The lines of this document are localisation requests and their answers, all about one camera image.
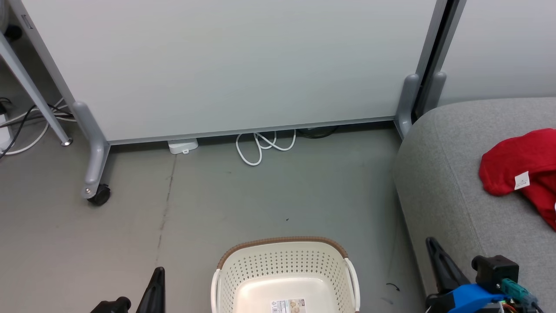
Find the cream perforated laundry basket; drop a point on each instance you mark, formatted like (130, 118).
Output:
(282, 265)

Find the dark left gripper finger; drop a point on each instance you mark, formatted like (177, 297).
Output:
(155, 293)

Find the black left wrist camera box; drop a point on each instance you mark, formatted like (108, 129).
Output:
(114, 306)

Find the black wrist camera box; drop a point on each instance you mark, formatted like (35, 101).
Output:
(114, 306)
(495, 269)

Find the printed basket sticker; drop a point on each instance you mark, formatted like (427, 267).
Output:
(287, 305)

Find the white power strip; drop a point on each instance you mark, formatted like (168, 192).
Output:
(4, 132)

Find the small white plastic box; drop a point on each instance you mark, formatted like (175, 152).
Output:
(183, 145)

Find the narrow white partition panel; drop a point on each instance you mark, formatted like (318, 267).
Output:
(499, 48)

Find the grey fabric sofa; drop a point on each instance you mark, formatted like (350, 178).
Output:
(447, 187)

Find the grey partition leg with caster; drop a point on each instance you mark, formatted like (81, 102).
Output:
(96, 152)

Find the plain red garment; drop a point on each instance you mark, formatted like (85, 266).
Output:
(517, 158)

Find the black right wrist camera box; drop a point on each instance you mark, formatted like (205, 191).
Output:
(495, 269)

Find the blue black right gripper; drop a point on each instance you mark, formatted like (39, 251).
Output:
(469, 300)

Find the wide white partition panel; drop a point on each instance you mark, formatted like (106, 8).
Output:
(239, 65)

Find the black caster wheel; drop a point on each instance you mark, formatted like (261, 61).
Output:
(100, 195)

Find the grey metal table leg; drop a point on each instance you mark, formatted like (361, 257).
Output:
(30, 91)

